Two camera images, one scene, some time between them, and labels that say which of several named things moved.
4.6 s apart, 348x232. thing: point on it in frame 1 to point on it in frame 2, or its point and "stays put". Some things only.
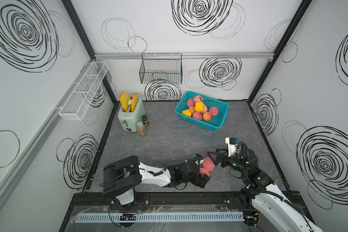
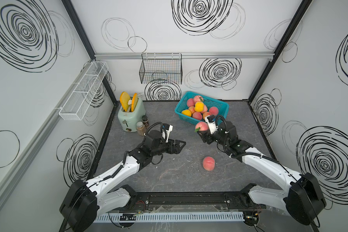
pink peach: [202, 170] to [203, 126]
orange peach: [207, 116] stays put
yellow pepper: [186, 112] stays put
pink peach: [214, 110] stays put
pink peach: [197, 115] stays put
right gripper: [219, 155] to [205, 135]
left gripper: [203, 182] to [176, 150]
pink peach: [198, 98] stays put
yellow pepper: [199, 106] stays put
